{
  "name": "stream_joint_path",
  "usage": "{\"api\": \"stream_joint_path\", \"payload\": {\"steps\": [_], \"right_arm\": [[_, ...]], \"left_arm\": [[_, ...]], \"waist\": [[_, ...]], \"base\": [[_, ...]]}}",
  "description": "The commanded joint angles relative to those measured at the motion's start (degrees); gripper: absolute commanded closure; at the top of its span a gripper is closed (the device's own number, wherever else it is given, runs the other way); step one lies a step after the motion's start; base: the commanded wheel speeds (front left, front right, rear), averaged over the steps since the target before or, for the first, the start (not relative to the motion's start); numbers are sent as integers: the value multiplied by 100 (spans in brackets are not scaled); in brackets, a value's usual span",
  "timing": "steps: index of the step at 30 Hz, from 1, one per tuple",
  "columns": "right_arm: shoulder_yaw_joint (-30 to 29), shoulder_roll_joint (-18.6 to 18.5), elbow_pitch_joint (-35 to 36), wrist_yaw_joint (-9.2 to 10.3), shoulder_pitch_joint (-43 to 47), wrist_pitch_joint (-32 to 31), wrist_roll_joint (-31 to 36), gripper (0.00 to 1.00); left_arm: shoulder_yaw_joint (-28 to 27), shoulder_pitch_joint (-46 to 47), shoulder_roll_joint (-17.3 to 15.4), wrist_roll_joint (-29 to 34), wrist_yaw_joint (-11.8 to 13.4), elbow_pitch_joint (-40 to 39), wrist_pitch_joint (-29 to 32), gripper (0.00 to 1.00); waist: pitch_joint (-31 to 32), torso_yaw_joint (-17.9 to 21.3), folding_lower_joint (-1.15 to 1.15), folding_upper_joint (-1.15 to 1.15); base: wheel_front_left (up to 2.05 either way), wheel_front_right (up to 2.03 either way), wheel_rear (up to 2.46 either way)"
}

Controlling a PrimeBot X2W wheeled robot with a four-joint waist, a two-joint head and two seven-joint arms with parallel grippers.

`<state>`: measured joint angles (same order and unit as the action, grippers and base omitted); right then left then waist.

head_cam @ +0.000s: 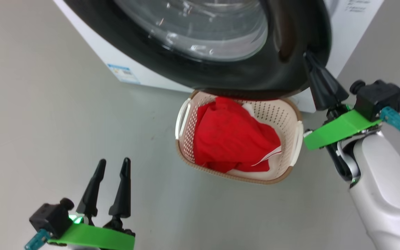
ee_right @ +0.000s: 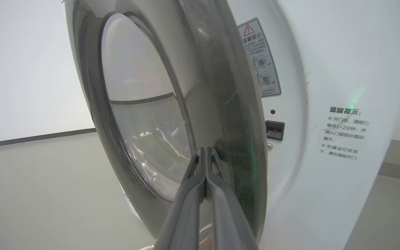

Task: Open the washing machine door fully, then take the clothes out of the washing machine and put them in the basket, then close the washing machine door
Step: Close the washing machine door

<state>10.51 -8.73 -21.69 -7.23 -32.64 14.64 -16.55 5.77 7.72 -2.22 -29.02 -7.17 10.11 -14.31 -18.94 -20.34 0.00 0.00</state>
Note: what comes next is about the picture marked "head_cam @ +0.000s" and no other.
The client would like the white front-load washing machine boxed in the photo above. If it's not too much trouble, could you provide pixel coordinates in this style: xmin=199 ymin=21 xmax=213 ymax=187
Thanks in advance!
xmin=52 ymin=0 xmax=384 ymax=113

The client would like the red basketball jersey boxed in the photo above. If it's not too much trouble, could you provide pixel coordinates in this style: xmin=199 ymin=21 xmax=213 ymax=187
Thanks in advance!
xmin=193 ymin=97 xmax=282 ymax=173

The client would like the teal right camera connector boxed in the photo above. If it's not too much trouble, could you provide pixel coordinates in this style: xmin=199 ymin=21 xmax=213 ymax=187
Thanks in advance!
xmin=380 ymin=106 xmax=400 ymax=139

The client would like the blue energy label sticker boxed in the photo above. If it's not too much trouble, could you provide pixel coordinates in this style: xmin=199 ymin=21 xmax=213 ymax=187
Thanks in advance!
xmin=107 ymin=64 xmax=141 ymax=85

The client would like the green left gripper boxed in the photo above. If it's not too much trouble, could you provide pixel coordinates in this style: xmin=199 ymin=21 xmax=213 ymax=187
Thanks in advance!
xmin=47 ymin=157 xmax=136 ymax=250

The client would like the teal camera connector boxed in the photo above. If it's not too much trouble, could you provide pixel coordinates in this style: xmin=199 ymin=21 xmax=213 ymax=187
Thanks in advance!
xmin=380 ymin=106 xmax=400 ymax=139
xmin=24 ymin=229 xmax=52 ymax=250

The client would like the teal left camera connector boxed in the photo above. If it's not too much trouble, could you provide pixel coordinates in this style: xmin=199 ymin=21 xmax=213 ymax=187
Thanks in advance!
xmin=24 ymin=229 xmax=52 ymax=250

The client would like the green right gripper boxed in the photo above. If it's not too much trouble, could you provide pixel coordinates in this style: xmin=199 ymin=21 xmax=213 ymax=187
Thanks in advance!
xmin=303 ymin=52 xmax=383 ymax=183

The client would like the cream basket with brown rim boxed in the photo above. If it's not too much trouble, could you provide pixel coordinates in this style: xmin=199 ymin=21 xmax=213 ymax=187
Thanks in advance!
xmin=175 ymin=90 xmax=305 ymax=185

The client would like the grey washing machine door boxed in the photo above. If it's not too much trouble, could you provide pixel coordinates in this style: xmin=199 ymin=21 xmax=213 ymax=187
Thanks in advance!
xmin=63 ymin=0 xmax=332 ymax=101

